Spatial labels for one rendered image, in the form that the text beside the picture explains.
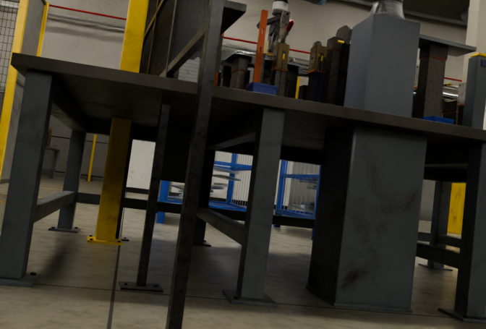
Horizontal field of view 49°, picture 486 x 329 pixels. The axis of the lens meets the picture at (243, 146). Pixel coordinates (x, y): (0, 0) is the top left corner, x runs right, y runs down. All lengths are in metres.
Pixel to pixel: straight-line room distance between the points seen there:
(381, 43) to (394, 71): 0.12
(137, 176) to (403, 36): 8.56
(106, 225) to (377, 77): 1.59
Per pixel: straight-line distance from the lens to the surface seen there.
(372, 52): 2.11
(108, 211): 2.88
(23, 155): 1.78
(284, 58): 2.46
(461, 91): 3.00
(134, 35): 2.97
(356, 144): 1.97
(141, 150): 10.35
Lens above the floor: 0.38
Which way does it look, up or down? 4 degrees up
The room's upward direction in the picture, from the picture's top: 7 degrees clockwise
